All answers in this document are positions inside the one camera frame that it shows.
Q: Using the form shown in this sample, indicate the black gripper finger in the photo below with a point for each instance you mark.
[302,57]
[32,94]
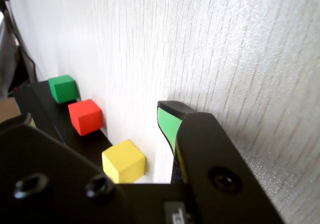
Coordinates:
[212,159]
[50,174]

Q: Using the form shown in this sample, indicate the red cube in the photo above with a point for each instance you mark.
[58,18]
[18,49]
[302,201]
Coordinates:
[85,116]

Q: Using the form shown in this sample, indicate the yellow cube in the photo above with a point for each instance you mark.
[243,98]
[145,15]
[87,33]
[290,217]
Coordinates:
[122,161]

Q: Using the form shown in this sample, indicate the green cube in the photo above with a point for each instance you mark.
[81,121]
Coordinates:
[62,87]

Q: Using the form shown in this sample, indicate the black box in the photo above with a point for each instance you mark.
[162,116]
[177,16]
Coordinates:
[50,109]

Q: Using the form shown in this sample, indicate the large cardboard box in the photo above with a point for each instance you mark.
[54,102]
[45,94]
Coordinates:
[8,110]

